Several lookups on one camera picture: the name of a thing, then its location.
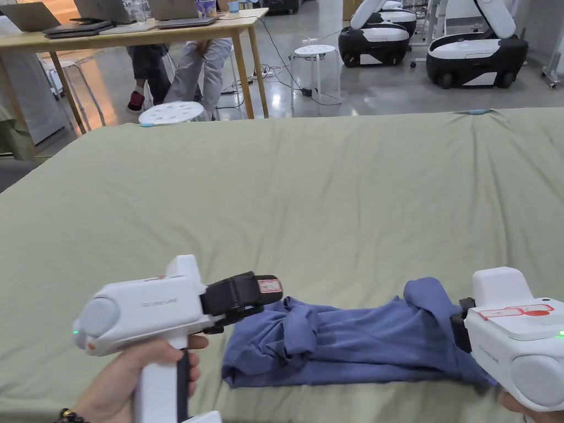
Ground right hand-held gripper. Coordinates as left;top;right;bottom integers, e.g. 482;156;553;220
449;266;564;413

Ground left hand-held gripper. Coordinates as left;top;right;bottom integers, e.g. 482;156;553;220
72;254;283;423

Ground dark blue shirt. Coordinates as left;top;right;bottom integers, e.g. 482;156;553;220
221;276;501;389

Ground person's right hand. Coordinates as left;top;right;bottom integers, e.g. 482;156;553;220
497;389;564;423

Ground person's left hand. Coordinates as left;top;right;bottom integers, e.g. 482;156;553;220
72;334;209;423

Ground bed with pale green sheet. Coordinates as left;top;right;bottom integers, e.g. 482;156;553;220
0;107;564;423

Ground white round stool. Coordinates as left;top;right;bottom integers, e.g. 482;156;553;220
138;101;209;129
289;44;344;117

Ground white and black robot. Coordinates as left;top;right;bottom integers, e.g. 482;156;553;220
378;0;418;37
338;0;411;69
425;0;529;90

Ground wooden table with laptops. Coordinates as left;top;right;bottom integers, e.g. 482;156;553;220
0;0;270;135

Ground black floor cable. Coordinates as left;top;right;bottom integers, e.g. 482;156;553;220
253;17;342;106

